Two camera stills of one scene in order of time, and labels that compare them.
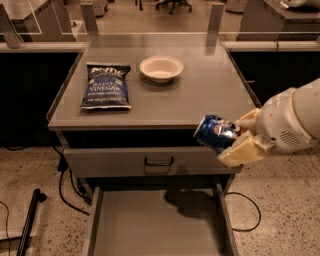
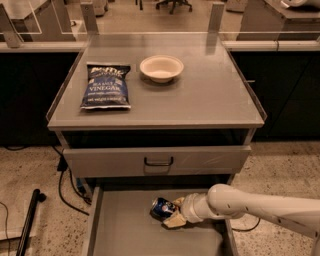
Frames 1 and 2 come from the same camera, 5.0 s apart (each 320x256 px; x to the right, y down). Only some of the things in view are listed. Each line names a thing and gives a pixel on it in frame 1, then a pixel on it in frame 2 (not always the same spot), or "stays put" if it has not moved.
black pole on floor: [37, 197] stays put
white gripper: [279, 120] -> [189, 207]
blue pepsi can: [215, 133] -> [161, 208]
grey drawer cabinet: [128, 104] stays put
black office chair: [173, 3] stays put
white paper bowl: [161, 68] stays put
